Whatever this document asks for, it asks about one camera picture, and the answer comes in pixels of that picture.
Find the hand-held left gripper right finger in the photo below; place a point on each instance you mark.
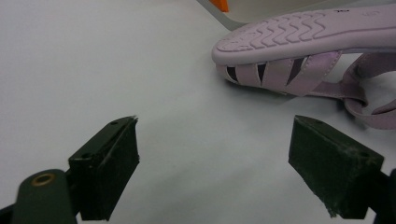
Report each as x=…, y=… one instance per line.
x=336, y=171

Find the pale purple sandal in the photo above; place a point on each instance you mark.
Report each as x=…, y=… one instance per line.
x=299, y=46

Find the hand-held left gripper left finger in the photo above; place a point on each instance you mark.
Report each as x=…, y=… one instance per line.
x=104, y=168

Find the orange label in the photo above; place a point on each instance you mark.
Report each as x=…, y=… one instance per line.
x=220, y=4

